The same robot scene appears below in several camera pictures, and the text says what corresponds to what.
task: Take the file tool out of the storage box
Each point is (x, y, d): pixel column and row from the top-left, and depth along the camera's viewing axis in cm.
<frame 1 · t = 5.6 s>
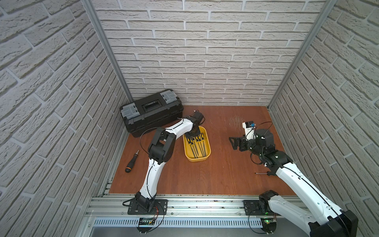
left hand: (197, 132, 102), fingers closed
right hand: (238, 136, 78), fingers open
black plastic toolbox: (154, 112, 96), point 17 cm above the table
yellow plastic tray: (198, 148, 97), on the table
black yellow file tool: (189, 142, 99), on the table
black yellow file tool 2: (197, 140, 100), point 2 cm above the table
black yellow file tool 3: (200, 140, 101), on the table
black yellow file tool 4: (203, 138, 102), on the table
black orange screwdriver: (132, 162, 89), point 2 cm above the table

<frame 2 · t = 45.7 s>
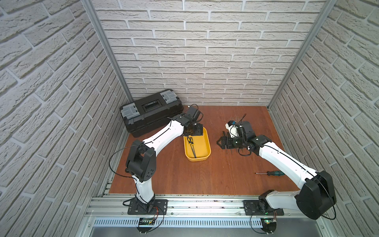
left hand: (201, 130, 87), fingers open
right hand: (225, 141, 83), fingers open
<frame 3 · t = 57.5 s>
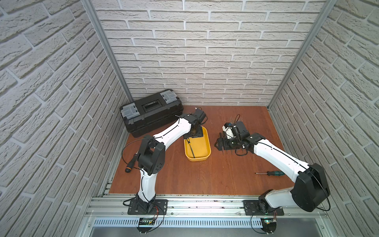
left hand: (198, 133, 91), fingers open
right hand: (223, 143, 84), fingers open
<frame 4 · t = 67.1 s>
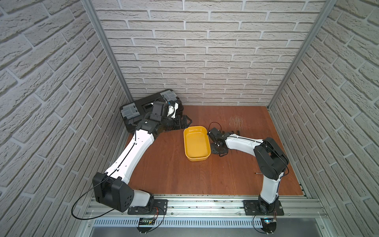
left hand: (188, 120, 76), fingers open
right hand: (218, 150, 95), fingers closed
